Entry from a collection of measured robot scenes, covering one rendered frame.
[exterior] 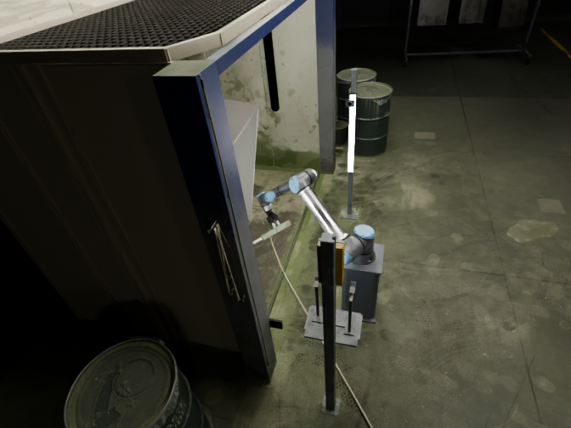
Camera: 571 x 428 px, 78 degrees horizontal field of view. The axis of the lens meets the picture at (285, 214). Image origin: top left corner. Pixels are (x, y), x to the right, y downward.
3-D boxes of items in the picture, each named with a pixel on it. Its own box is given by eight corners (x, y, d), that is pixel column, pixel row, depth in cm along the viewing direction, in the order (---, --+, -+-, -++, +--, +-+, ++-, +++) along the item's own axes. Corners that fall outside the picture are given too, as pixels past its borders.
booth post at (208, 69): (270, 382, 268) (195, 76, 124) (248, 377, 273) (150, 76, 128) (277, 360, 281) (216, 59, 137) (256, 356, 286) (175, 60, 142)
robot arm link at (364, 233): (377, 246, 266) (380, 228, 255) (363, 258, 258) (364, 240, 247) (362, 236, 276) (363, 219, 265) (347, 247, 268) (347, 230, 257)
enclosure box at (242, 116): (191, 256, 306) (179, 132, 226) (217, 212, 350) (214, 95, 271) (230, 266, 302) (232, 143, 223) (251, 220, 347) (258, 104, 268)
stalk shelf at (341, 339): (303, 337, 209) (303, 335, 208) (312, 306, 226) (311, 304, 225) (357, 347, 201) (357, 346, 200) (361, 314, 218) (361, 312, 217)
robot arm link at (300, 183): (367, 250, 250) (306, 166, 259) (350, 264, 242) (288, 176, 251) (356, 256, 264) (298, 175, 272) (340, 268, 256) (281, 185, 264)
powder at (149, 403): (108, 475, 157) (107, 474, 156) (48, 406, 183) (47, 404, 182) (196, 374, 189) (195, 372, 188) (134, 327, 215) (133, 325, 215)
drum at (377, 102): (344, 141, 548) (346, 83, 492) (382, 137, 544) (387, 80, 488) (349, 160, 503) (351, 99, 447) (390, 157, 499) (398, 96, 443)
